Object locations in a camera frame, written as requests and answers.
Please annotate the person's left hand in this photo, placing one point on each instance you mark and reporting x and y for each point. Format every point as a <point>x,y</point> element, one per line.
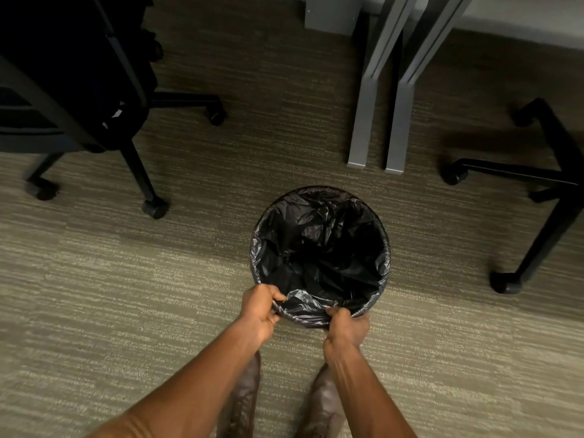
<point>257,310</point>

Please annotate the person's right hand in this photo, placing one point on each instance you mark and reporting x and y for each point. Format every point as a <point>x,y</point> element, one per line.
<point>349,330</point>

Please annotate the black plastic bag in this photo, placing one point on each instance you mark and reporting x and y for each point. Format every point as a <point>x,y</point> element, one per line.
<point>273,232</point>

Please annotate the person's right forearm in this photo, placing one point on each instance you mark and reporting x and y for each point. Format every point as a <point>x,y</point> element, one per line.
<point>369,396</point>

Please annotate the person's left forearm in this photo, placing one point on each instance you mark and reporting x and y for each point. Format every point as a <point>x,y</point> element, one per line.
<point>196,383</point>

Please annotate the brown leather right shoe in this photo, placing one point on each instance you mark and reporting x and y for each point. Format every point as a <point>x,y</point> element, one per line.
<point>321,401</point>

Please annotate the brown leather shoe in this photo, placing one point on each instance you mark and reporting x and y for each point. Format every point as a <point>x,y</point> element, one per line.
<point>321,401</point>
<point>244,401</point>

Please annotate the brown leather left shoe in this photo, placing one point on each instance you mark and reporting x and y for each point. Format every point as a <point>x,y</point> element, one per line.
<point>244,401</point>

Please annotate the grey metal desk leg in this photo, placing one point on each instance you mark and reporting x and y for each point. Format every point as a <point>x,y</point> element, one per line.
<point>362,123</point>
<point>398,132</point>

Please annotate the black office chair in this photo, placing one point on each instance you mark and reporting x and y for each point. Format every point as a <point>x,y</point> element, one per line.
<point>59,63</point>
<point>556,191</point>

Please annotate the grey metal box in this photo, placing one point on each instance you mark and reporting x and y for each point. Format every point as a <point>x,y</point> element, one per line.
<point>333,13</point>

